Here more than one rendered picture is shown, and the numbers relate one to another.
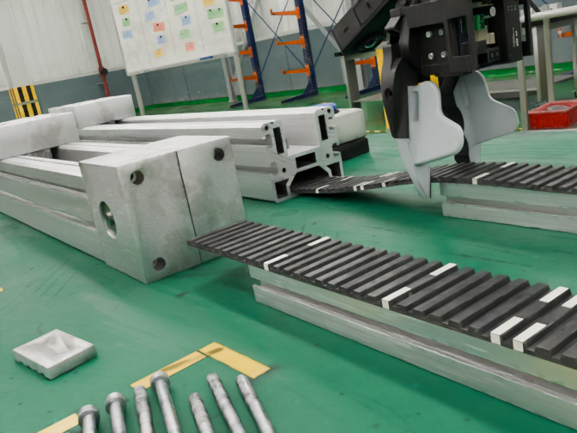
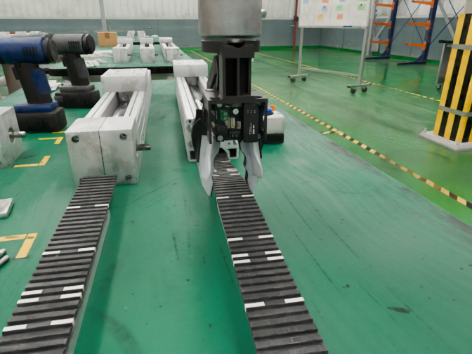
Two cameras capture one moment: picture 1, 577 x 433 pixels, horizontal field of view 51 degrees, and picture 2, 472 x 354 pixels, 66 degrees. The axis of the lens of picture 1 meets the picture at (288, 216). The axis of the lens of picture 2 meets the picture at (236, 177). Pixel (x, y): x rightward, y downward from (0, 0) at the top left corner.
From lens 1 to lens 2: 36 cm
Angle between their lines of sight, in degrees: 24
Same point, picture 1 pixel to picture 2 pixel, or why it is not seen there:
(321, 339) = not seen: hidden behind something
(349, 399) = (13, 287)
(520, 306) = (58, 286)
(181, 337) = (36, 223)
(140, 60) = (308, 19)
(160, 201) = (86, 152)
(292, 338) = not seen: hidden behind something
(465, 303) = (52, 272)
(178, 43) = (333, 12)
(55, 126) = (134, 81)
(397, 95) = (194, 138)
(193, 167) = (107, 140)
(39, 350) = not seen: outside the picture
